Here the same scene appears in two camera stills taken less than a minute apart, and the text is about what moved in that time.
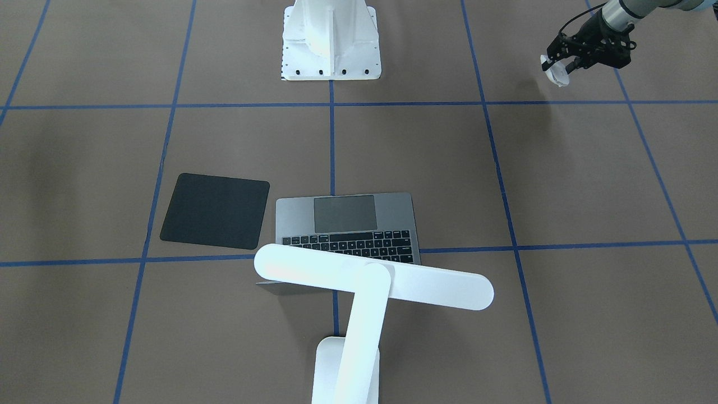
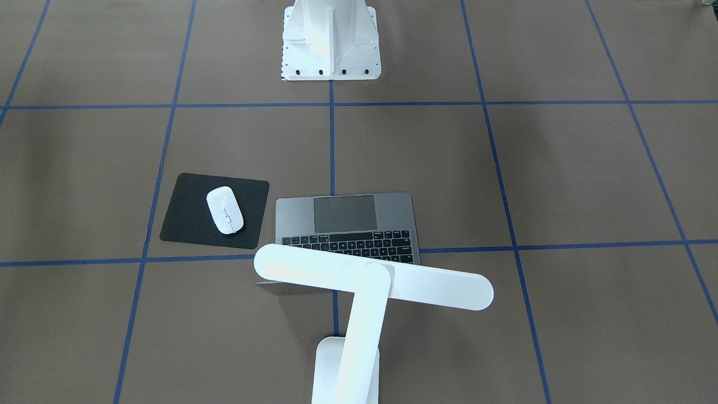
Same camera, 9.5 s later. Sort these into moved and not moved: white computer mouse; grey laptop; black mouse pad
Moved: white computer mouse
Not moved: grey laptop; black mouse pad
